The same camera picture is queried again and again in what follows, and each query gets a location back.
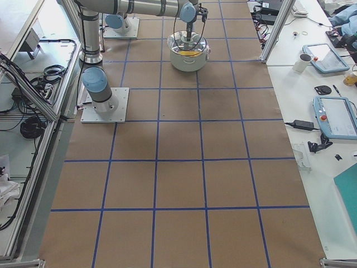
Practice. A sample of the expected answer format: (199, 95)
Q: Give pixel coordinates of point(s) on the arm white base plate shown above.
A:
(122, 28)
(111, 111)

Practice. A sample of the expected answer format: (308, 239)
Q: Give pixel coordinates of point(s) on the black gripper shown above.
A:
(189, 29)

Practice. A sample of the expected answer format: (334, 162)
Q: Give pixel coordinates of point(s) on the aluminium frame post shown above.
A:
(276, 30)

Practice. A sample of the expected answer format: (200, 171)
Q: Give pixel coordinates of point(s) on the lower teach pendant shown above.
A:
(335, 117)

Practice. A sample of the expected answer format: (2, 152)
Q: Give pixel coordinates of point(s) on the upper teach pendant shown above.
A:
(328, 60)

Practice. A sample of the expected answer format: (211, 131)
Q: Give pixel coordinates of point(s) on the teal cutting mat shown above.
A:
(346, 184)

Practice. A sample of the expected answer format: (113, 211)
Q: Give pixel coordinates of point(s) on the black power brick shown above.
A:
(302, 125)

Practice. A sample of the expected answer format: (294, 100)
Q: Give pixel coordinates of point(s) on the black round disc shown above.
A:
(323, 90)

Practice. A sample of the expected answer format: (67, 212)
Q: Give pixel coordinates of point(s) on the yellow corn cob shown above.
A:
(189, 53)

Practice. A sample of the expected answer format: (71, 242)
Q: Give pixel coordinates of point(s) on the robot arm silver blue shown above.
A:
(186, 11)
(93, 77)

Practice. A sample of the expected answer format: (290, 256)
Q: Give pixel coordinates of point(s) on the brown paper table cover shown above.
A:
(201, 174)

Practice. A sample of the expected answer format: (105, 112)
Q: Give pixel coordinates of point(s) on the white paper cup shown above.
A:
(302, 62)

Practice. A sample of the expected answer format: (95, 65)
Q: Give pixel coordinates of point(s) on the teach pendant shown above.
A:
(335, 117)
(328, 60)

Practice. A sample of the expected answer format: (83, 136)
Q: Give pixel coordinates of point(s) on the mint green electric pot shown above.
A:
(178, 41)

